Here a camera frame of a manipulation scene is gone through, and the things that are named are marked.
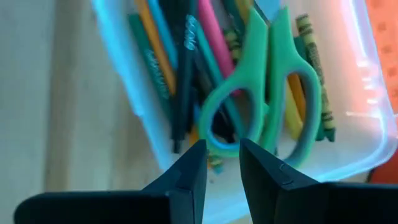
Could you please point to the light blue pen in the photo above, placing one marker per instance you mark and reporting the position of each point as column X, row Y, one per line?
column 163, row 31

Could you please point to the black pen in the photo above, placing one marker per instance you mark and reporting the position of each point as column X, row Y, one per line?
column 182, row 93
column 203, row 79

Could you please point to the orange plastic box lid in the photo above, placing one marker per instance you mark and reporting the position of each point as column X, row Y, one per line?
column 387, row 37

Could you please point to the translucent plastic supply box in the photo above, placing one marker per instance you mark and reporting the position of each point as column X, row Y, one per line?
column 348, row 133

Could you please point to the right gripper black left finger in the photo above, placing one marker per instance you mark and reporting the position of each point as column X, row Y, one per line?
column 180, row 199

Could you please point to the olive green crayon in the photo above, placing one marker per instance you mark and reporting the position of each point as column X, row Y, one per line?
column 232, row 43

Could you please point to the yellow-green crayon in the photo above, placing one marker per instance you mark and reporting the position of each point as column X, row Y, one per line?
column 314, row 59

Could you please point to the teal crayon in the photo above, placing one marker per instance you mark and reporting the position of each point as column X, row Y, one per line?
column 205, row 53

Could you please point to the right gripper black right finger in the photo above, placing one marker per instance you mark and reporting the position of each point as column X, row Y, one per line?
column 280, row 199

